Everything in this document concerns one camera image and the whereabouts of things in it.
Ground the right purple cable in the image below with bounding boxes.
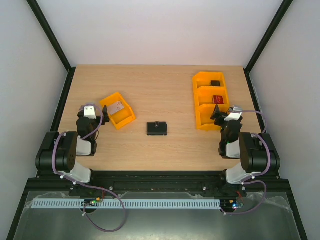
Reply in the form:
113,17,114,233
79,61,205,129
221,108,272,216

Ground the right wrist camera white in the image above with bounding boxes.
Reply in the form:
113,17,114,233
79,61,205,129
224,105,243,122

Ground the right black frame post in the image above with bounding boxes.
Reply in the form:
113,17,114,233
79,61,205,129
244,0,295,75

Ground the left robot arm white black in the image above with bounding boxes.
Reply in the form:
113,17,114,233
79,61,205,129
35,103,110,185

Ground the white slotted cable duct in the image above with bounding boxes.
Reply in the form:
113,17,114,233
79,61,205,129
30,198,221,210

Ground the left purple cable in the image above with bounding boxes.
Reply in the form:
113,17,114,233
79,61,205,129
51,104,127,232

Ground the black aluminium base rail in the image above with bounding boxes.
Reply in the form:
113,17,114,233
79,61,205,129
24,170,293,198

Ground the black item in bin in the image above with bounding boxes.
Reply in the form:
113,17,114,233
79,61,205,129
210,80,221,87

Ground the left black frame post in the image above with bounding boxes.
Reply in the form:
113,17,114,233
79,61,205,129
26,0,76,73

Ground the purple cable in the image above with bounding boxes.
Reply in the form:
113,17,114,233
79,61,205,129
221,108,272,216
51,104,127,232

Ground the small yellow bin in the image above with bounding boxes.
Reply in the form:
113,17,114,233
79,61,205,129
99,92,136,130

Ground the red card in bin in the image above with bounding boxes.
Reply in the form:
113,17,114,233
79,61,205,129
212,95,224,105

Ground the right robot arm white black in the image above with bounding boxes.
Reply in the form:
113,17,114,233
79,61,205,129
210,105,281,196

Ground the yellow three-compartment bin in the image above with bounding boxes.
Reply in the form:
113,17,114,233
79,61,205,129
192,71,230,131

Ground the black frame post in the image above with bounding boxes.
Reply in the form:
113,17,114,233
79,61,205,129
244,0,295,75
26,0,76,73

